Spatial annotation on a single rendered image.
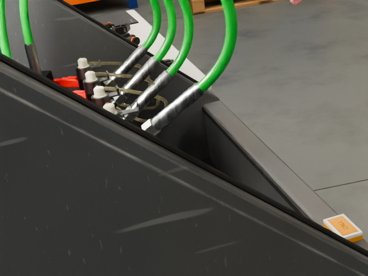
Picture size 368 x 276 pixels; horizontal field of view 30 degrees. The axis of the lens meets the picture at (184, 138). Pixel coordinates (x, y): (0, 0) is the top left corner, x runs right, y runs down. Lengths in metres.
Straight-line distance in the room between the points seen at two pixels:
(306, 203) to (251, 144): 0.22
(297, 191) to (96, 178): 0.46
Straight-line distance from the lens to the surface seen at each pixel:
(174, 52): 1.59
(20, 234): 0.64
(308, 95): 3.83
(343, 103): 3.70
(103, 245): 0.66
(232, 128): 1.24
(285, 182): 1.05
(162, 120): 0.87
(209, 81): 0.85
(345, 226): 0.91
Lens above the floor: 1.46
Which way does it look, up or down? 25 degrees down
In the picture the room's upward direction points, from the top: 9 degrees counter-clockwise
